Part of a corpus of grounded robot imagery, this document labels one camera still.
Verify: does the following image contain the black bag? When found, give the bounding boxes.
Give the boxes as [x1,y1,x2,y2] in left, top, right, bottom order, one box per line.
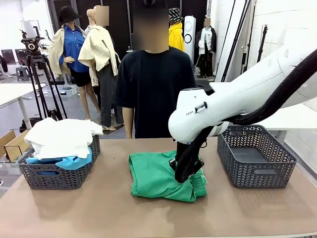
[19,109,62,130]

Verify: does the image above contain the green shorts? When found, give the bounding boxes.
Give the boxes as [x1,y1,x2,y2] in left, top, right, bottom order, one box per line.
[128,150,208,203]

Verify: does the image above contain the person's right forearm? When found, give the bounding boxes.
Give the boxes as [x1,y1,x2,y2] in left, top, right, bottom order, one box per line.
[123,108,135,139]

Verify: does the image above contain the mannequin with blue shirt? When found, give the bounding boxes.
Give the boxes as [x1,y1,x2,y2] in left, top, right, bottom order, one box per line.
[48,6,101,126]

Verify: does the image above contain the mannequin with yellow hoodie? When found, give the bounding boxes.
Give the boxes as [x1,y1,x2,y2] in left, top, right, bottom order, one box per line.
[168,7,186,52]

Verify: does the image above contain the white floor box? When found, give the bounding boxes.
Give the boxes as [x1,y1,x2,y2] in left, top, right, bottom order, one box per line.
[47,85,77,97]

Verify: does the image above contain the light blue garment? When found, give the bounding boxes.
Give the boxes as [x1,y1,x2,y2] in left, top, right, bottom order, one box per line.
[55,146,93,171]

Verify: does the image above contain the mannequin with black jacket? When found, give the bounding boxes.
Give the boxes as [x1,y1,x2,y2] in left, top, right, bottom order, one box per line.
[195,17,217,78]

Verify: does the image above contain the black camera tripod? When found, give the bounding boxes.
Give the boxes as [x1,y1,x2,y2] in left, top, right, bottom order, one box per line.
[26,54,67,122]

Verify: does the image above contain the grey plastic stool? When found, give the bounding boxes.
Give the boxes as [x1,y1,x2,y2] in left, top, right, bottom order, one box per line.
[15,66,32,82]

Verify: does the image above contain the black leaning light stand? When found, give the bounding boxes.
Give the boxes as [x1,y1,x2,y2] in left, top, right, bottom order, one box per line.
[220,0,257,82]

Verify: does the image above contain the black braided cable bundle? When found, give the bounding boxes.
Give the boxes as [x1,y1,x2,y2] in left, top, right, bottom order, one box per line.
[174,48,317,183]

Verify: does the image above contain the mannequin with cream jacket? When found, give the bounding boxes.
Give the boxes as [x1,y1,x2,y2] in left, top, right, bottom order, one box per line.
[78,5,124,131]

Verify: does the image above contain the wooden board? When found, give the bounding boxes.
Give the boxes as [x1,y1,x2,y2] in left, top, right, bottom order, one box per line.
[0,129,30,162]

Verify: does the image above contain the white standing air conditioner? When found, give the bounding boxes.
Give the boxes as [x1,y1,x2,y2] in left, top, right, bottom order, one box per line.
[184,15,196,65]

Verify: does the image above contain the white t-shirt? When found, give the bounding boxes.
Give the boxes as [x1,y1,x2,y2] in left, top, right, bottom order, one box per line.
[24,117,104,160]

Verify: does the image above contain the dark grey plastic basket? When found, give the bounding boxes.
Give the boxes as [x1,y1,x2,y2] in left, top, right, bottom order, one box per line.
[16,133,101,190]
[216,124,298,189]

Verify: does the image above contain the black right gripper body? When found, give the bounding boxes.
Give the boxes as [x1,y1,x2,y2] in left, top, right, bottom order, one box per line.
[169,148,184,171]

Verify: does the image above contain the person in black t-shirt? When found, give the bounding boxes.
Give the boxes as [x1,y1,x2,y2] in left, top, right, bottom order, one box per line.
[112,0,198,139]

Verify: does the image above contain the black upright pole stand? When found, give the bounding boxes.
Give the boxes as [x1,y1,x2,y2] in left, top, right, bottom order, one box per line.
[256,24,269,62]

